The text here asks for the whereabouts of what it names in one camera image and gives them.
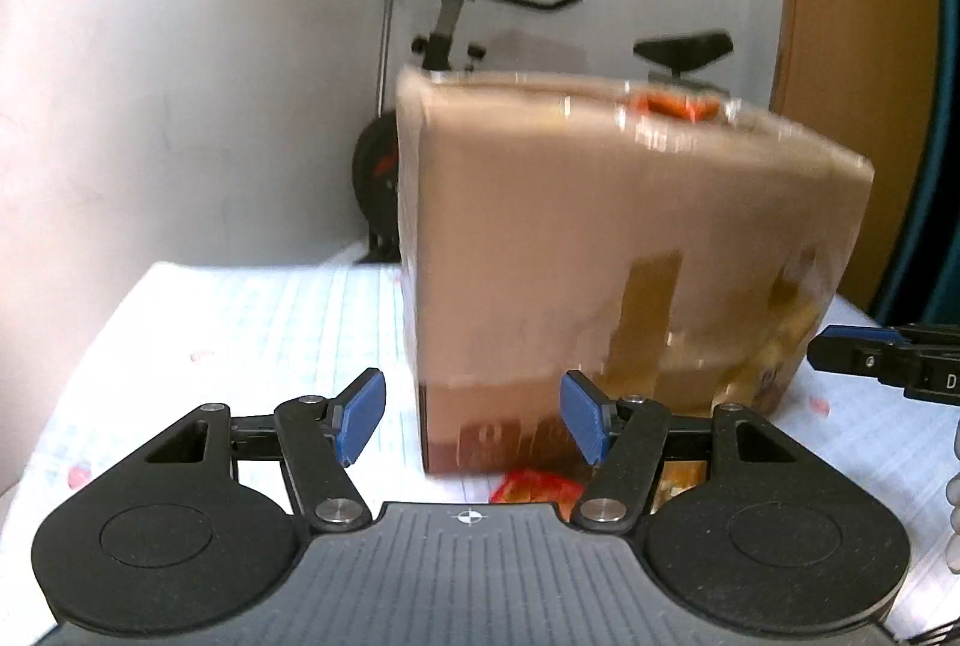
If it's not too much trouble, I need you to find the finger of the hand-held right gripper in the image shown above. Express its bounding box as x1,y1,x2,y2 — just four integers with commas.
805,323,913,387

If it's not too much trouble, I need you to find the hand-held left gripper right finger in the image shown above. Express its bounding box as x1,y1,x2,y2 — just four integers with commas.
559,370,797,531

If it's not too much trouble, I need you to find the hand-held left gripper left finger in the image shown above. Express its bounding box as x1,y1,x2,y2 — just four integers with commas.
139,367,388,531

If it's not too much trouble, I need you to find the red orange snack packet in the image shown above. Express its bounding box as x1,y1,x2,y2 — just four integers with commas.
491,466,587,504

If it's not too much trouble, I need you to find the taped cardboard box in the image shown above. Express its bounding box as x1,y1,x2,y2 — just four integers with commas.
394,65,877,476

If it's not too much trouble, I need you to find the person's right hand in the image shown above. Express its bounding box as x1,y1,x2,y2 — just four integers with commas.
942,419,960,576

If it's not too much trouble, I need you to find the checkered tablecloth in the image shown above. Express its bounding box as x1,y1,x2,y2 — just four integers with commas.
0,259,960,646

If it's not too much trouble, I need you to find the black exercise bike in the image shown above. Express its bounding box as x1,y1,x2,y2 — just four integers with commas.
352,0,733,264

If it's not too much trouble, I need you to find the wooden door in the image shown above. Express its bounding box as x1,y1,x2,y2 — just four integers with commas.
771,0,940,311

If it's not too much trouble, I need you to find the metal pole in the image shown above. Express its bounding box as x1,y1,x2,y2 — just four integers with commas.
375,0,395,117

